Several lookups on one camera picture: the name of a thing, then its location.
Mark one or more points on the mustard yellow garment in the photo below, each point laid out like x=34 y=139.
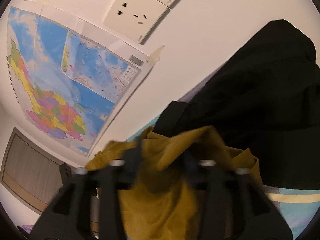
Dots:
x=161 y=204

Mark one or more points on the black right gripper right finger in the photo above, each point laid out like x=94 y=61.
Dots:
x=232 y=202

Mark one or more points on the grey framed panel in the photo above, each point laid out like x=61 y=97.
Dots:
x=30 y=173

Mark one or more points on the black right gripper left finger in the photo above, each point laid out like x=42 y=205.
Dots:
x=68 y=216

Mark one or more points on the colourful wall map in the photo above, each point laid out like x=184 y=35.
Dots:
x=70 y=78

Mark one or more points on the black garment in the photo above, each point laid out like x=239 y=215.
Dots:
x=265 y=98

